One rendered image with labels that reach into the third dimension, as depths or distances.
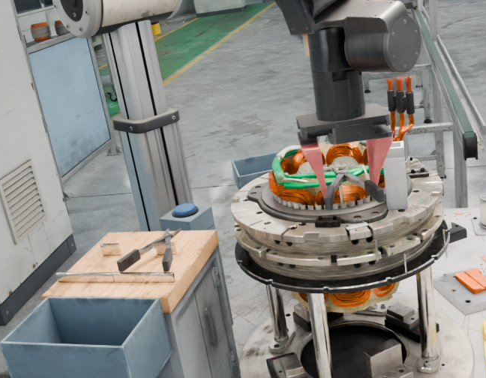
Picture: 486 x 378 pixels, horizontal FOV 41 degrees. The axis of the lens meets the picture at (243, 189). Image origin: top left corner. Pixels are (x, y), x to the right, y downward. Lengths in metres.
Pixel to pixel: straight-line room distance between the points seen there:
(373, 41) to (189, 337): 0.48
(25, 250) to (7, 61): 0.94
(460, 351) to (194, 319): 0.45
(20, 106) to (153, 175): 2.19
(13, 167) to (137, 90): 2.10
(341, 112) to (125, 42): 0.63
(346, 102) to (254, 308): 0.68
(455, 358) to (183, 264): 0.47
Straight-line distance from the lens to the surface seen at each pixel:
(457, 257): 1.46
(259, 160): 1.32
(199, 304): 0.96
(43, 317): 0.92
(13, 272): 3.31
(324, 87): 0.74
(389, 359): 1.03
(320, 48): 0.74
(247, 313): 1.32
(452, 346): 1.14
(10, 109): 3.39
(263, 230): 0.89
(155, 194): 1.34
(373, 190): 0.78
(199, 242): 0.97
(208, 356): 1.00
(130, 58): 1.29
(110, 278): 0.91
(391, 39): 0.68
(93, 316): 0.90
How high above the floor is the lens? 1.46
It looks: 20 degrees down
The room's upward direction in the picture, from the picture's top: 10 degrees counter-clockwise
